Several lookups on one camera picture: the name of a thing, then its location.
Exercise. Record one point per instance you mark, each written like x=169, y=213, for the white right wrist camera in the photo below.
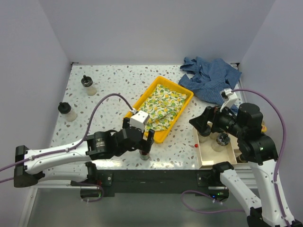
x=229, y=98

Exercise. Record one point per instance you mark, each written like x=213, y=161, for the cream divided organizer box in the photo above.
x=207, y=157

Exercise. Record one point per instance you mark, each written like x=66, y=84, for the white salt shaker jar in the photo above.
x=66, y=111

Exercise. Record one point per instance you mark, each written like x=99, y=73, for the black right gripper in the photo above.
x=209, y=114

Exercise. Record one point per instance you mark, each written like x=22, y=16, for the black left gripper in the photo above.
x=147, y=146

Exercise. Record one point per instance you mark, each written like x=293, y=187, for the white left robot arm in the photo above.
x=32, y=166

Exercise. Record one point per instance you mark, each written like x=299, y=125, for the blue checkered shirt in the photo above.
x=206, y=79

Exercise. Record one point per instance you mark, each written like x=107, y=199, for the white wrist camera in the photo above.
x=139, y=120
x=229, y=98

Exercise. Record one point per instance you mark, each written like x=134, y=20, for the red chili sauce bottle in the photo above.
x=144, y=155

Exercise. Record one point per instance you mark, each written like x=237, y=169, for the black lid seasoning jar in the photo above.
x=220, y=142

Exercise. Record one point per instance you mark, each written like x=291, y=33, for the yellow plastic tray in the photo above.
x=160, y=136

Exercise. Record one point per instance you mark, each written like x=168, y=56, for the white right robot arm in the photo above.
x=269, y=208

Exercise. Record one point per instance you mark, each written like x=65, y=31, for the white powder shaker jar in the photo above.
x=88, y=84

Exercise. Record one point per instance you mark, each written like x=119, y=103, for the lemon print cloth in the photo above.
x=162, y=105

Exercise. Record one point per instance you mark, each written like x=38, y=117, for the yellow label sauce bottle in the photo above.
x=264, y=128

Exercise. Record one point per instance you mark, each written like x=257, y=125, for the sesame seed shaker jar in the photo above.
x=203, y=137

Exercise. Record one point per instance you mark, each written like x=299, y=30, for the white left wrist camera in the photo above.
x=139, y=120

